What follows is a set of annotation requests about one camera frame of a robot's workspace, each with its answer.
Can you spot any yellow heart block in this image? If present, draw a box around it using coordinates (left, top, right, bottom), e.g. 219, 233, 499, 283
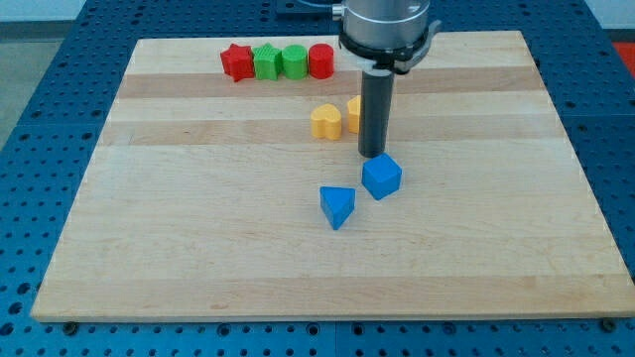
310, 103, 342, 141

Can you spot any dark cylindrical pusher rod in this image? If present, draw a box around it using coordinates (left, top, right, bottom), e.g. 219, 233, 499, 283
358, 72, 394, 158

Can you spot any red star block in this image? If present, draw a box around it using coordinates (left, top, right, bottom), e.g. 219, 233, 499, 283
220, 44, 255, 82

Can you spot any green star block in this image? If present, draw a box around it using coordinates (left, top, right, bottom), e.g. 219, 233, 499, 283
252, 43, 282, 80

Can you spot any red cylinder block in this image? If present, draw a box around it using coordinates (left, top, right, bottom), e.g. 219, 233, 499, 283
309, 44, 334, 79

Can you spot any blue cube block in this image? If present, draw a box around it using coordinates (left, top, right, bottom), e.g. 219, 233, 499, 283
362, 153, 403, 200

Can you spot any blue triangular prism block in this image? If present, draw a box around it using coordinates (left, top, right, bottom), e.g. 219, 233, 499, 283
319, 186, 356, 230

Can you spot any green cylinder block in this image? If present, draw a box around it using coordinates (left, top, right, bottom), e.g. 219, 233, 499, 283
282, 45, 308, 80

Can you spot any yellow block behind rod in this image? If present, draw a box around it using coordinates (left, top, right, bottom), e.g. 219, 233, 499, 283
346, 95, 361, 134

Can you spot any light wooden board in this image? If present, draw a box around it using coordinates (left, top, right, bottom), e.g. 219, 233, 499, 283
31, 31, 634, 322

